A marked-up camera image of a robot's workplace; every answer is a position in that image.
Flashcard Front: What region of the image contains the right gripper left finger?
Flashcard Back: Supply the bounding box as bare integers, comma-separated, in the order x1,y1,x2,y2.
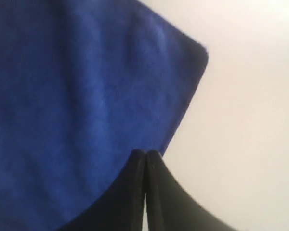
59,149,145,231

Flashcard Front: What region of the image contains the blue microfiber cloth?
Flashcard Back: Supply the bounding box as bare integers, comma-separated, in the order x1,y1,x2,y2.
0,0,208,231

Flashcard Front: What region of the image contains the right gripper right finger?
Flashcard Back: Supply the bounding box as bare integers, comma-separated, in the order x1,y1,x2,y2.
145,150,234,231

